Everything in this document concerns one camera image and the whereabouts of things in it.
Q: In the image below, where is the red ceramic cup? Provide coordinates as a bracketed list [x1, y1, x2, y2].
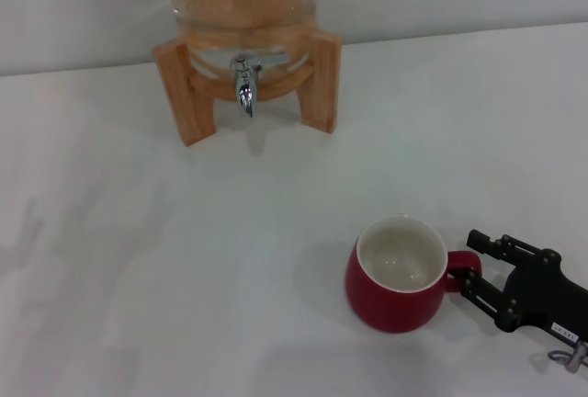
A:
[344, 214, 483, 335]

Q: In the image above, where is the wooden dispenser stand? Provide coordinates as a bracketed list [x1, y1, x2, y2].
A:
[152, 28, 344, 148]

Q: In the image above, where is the chrome faucet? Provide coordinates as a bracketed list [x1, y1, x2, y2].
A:
[229, 54, 264, 119]

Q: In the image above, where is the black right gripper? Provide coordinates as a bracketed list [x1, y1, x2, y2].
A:
[451, 229, 588, 344]

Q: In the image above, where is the thin cable with metal plugs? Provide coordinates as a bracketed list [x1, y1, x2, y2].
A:
[545, 340, 588, 373]

